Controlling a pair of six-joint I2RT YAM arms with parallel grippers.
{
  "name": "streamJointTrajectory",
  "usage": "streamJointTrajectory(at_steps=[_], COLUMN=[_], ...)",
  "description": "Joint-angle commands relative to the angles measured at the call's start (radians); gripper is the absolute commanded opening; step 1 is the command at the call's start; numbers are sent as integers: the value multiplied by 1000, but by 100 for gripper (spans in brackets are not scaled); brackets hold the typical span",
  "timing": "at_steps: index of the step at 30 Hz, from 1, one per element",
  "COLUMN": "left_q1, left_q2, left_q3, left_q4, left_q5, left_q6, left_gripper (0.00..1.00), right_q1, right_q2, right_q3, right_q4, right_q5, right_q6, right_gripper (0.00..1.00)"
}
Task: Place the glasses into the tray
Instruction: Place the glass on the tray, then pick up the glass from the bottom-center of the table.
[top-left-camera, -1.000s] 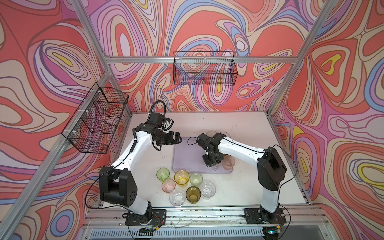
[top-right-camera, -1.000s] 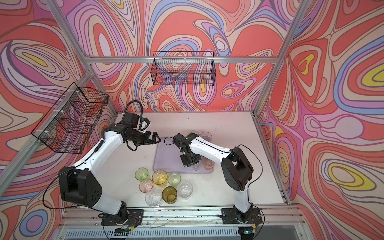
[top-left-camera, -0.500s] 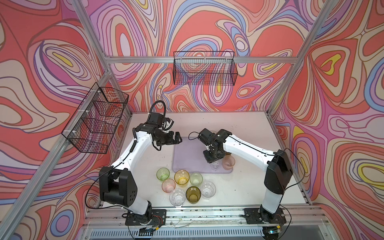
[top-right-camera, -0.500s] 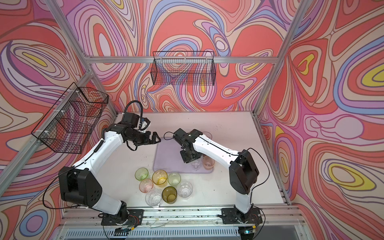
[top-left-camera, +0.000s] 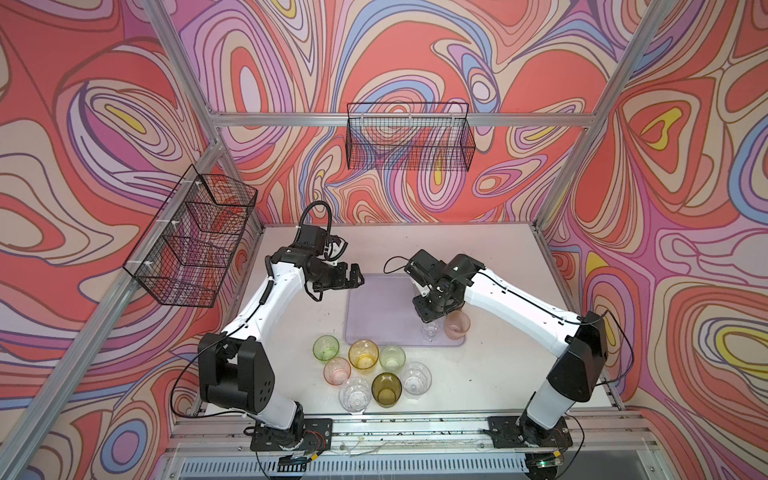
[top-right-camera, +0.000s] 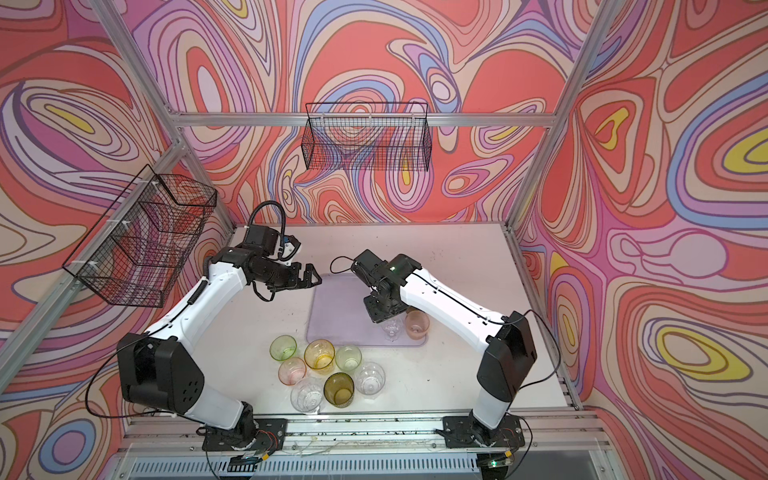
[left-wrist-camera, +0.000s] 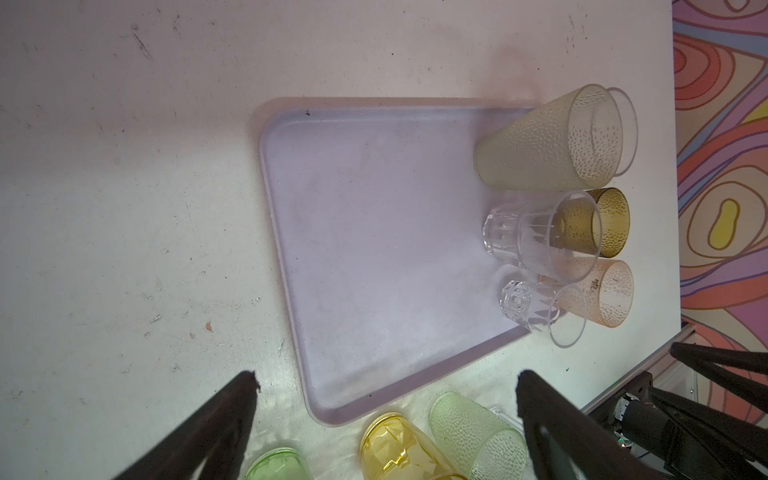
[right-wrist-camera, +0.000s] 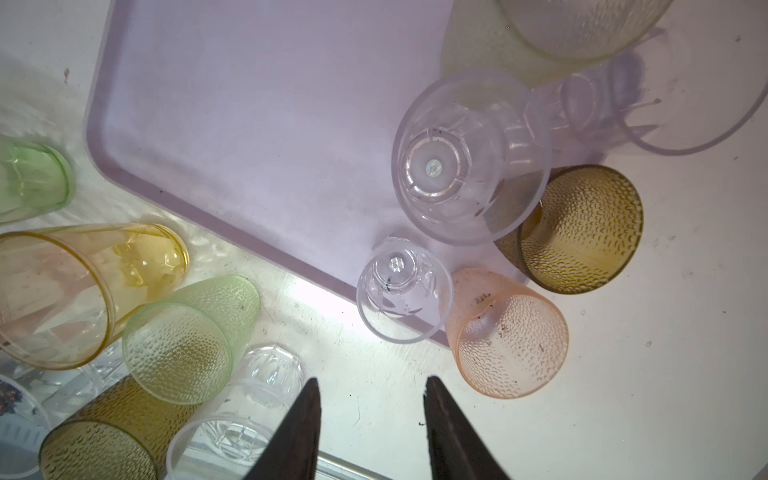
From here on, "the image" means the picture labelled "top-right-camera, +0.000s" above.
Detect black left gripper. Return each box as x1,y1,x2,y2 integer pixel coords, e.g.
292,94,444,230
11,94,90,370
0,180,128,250
256,261,324,292

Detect small clear glass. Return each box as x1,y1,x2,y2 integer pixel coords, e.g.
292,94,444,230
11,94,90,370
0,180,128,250
381,318,403,342

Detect pink glass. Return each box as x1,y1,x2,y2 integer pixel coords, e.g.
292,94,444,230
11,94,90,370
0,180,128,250
278,357,307,386
404,308,431,340

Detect olive dark glass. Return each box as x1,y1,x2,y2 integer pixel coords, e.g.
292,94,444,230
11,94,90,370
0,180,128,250
323,372,355,408

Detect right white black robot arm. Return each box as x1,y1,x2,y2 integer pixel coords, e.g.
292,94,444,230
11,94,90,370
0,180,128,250
351,250,538,434

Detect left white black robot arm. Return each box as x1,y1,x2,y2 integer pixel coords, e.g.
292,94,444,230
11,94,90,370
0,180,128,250
117,247,322,437

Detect lavender rectangular plastic tray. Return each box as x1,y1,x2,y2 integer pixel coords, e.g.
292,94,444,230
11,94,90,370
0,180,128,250
305,273,427,347

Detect pale green small glass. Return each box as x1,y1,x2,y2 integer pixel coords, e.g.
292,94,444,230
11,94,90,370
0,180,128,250
335,345,363,372

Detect bright green glass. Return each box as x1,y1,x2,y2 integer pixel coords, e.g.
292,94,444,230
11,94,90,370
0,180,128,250
269,335,298,362

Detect yellow glass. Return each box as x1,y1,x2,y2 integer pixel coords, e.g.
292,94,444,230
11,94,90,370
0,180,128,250
304,339,336,375

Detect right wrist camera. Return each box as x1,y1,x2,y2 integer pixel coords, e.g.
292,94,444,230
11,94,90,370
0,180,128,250
350,249,386,287

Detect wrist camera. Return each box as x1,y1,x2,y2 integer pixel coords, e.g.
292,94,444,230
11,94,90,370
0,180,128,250
240,225,301,262
350,249,386,287

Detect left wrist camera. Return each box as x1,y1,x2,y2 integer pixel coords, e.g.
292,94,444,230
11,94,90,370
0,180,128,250
240,225,301,262

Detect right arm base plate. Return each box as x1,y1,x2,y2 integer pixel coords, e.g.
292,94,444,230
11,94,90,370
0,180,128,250
434,414,526,452

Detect black wire basket back wall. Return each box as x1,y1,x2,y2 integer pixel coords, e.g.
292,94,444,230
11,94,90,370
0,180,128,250
301,100,432,172

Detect black wire basket wall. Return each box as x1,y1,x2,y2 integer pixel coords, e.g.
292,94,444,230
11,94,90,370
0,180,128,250
62,166,218,308
301,100,432,172

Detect black wire basket left wall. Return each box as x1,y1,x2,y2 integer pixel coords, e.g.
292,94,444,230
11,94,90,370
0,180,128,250
62,166,218,308

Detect aluminium front rail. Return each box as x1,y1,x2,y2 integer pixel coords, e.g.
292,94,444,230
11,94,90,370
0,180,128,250
118,409,613,456

